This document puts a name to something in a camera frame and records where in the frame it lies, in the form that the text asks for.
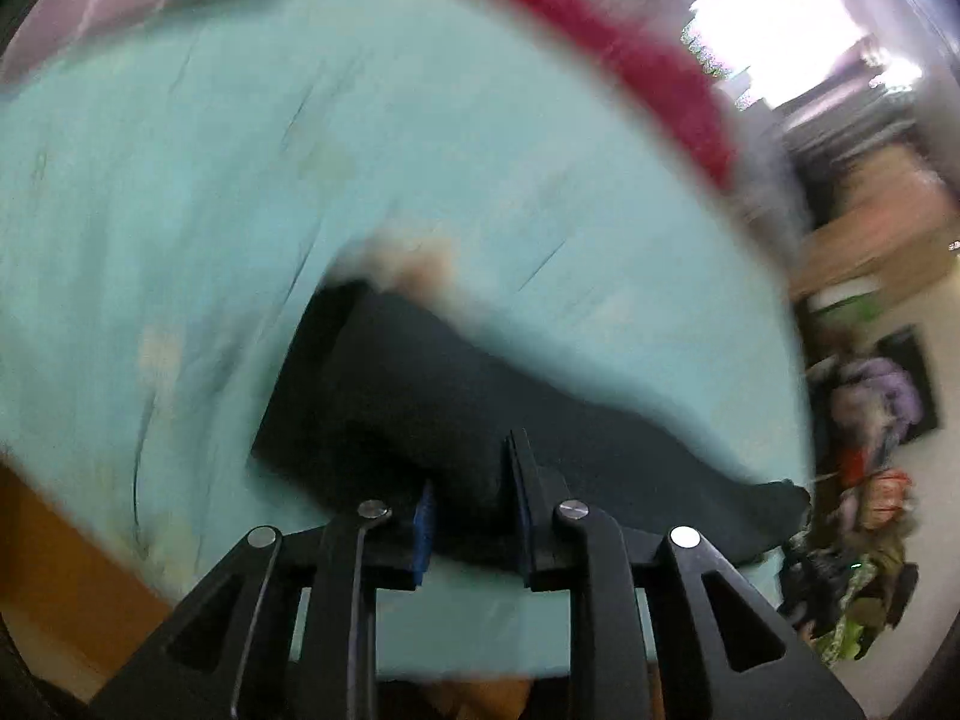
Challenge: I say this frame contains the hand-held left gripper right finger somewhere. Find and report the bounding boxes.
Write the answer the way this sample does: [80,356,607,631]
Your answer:
[508,430,865,720]

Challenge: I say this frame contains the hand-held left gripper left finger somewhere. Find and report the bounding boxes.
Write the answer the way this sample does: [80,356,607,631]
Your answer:
[90,480,438,720]

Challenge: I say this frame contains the black pants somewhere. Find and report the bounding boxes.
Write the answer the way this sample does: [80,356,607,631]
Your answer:
[251,279,812,567]

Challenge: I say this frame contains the pile of colourful clothes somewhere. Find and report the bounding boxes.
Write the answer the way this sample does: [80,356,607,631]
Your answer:
[780,352,923,665]

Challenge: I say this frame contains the green and white box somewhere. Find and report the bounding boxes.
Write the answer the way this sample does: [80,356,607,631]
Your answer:
[806,277,882,320]

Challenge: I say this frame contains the teal floral bedsheet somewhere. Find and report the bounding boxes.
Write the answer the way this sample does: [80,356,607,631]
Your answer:
[0,0,817,680]

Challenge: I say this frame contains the black flat panel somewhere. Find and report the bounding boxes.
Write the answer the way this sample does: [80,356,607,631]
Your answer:
[877,326,941,432]

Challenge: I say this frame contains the wooden board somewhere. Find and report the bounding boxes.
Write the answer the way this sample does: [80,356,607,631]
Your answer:
[787,142,960,301]

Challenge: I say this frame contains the red blanket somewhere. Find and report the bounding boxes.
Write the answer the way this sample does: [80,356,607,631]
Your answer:
[390,0,740,188]

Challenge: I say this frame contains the bright window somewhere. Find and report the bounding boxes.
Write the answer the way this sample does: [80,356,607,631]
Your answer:
[681,0,875,110]

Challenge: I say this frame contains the wooden bed frame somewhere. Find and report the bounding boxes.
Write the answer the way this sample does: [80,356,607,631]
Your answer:
[0,465,175,700]

